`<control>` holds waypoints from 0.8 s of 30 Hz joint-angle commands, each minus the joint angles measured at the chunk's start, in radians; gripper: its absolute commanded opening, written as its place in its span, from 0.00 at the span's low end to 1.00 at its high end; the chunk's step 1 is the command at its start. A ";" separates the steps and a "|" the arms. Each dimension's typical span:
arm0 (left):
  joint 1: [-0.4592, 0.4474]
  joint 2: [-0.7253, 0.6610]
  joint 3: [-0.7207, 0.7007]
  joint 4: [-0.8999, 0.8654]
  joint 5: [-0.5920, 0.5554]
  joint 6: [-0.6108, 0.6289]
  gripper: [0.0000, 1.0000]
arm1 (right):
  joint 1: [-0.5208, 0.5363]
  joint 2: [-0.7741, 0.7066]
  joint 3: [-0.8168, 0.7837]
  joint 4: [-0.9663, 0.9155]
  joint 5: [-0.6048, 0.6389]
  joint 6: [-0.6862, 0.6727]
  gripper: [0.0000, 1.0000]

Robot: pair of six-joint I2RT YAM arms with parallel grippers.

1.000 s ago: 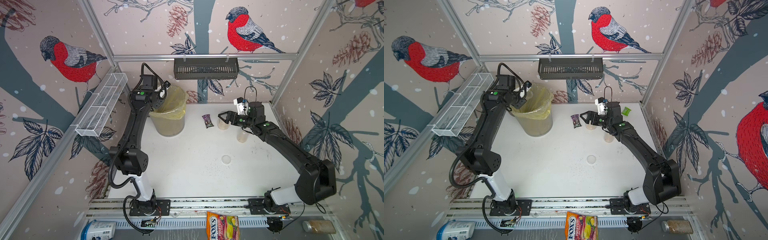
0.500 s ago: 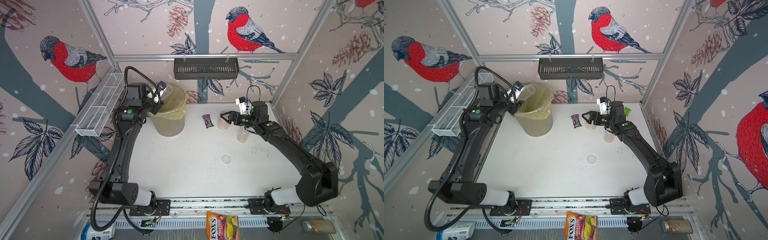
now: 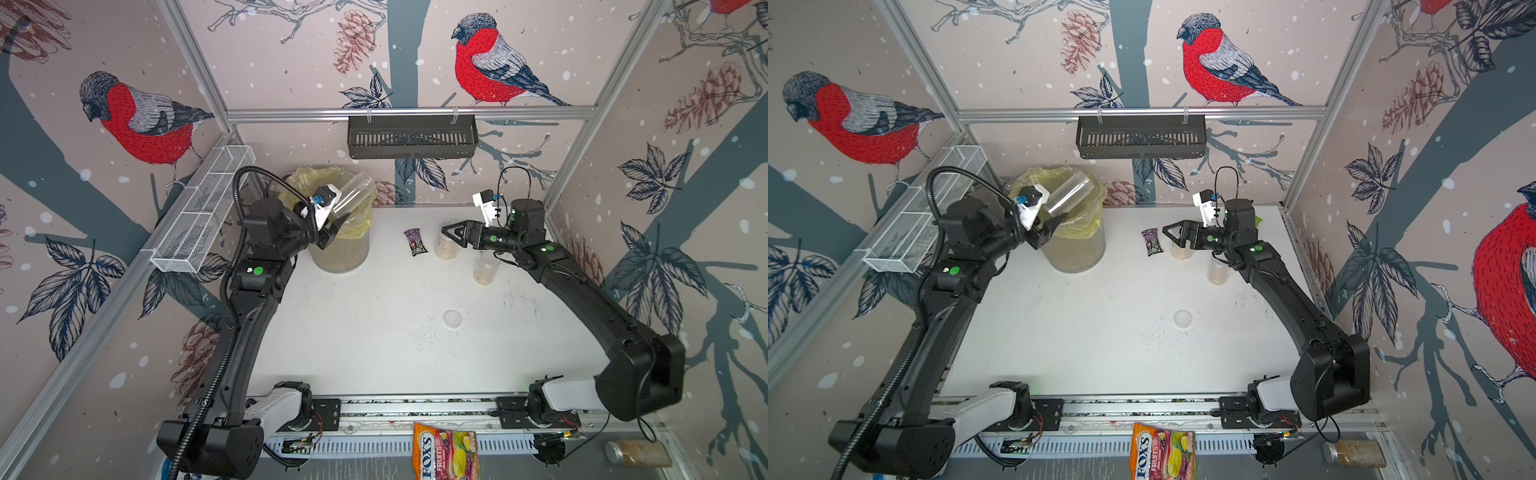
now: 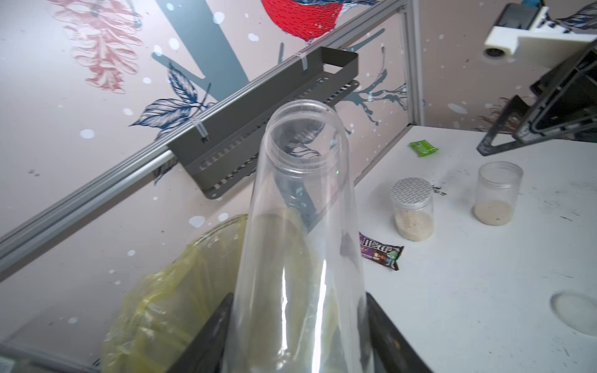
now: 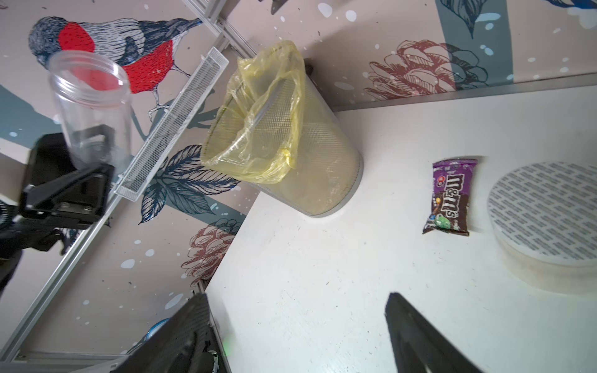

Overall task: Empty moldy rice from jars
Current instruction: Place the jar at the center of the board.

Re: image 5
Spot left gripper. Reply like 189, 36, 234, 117
18, 132, 114, 219

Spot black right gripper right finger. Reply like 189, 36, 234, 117
385, 293, 481, 373

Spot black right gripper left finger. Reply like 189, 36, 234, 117
115, 294, 226, 373

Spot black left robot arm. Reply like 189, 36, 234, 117
1, 133, 115, 289

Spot purple candy packet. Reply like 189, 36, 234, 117
422, 158, 478, 236

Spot wide jar patterned lid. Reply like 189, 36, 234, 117
487, 162, 596, 294

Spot bin with yellow bag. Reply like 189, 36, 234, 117
201, 40, 364, 218

